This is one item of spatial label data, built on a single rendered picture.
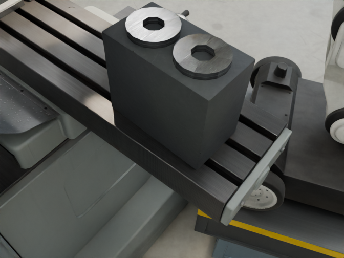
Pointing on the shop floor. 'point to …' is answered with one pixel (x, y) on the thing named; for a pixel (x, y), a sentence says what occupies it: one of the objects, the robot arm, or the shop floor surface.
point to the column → (5, 250)
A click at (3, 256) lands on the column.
